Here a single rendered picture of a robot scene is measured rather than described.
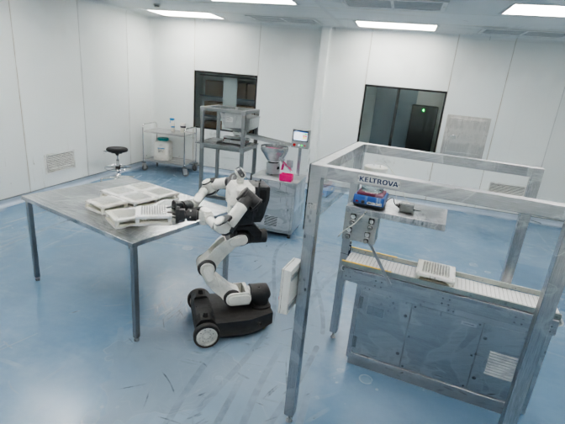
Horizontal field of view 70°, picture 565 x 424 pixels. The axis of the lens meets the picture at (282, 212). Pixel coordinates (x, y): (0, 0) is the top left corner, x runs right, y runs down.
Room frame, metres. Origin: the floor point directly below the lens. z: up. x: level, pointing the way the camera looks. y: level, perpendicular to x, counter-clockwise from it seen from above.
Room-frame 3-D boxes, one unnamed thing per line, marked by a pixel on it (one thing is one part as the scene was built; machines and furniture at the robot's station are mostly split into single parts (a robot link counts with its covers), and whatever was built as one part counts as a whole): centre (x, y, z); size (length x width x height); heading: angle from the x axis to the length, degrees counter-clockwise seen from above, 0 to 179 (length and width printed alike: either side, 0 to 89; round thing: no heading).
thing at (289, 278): (1.94, -0.08, 0.94); 0.17 x 0.06 x 0.26; 159
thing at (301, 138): (5.34, -0.15, 1.07); 0.23 x 0.10 x 0.62; 75
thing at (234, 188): (2.96, 0.28, 1.09); 0.34 x 0.30 x 0.36; 19
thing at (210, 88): (8.22, 1.34, 1.43); 1.32 x 0.01 x 1.11; 75
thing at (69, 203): (3.41, 1.36, 0.81); 1.50 x 1.10 x 0.04; 58
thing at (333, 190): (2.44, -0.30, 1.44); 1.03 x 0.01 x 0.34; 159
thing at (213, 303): (2.94, 0.35, 0.19); 0.64 x 0.52 x 0.33; 109
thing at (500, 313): (2.45, -1.12, 0.75); 1.30 x 0.29 x 0.10; 69
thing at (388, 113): (7.37, -1.92, 1.43); 1.38 x 0.01 x 1.16; 75
